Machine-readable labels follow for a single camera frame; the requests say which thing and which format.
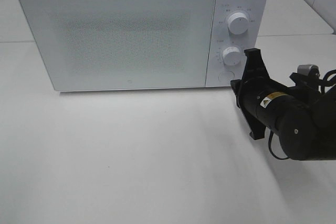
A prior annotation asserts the round door release button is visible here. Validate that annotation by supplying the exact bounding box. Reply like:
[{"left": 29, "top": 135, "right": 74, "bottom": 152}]
[{"left": 218, "top": 71, "right": 235, "bottom": 86}]

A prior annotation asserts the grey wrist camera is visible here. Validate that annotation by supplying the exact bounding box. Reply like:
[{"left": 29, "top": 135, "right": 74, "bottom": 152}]
[{"left": 297, "top": 64, "right": 320, "bottom": 79}]

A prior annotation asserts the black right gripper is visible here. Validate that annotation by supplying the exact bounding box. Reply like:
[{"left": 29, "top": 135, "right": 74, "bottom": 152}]
[{"left": 230, "top": 48, "right": 288, "bottom": 140}]

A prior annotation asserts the lower white timer knob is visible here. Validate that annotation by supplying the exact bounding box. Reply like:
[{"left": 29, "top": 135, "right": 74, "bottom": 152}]
[{"left": 222, "top": 46, "right": 242, "bottom": 66}]

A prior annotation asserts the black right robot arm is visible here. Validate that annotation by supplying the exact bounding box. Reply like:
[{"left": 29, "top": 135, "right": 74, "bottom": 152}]
[{"left": 230, "top": 48, "right": 335, "bottom": 161}]

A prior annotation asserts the white microwave door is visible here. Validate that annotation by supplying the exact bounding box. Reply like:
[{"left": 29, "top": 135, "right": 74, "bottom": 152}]
[{"left": 19, "top": 0, "right": 214, "bottom": 91}]

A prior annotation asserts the upper white power knob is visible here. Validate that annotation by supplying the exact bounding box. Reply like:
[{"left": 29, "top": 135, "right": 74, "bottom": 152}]
[{"left": 227, "top": 11, "right": 249, "bottom": 35}]

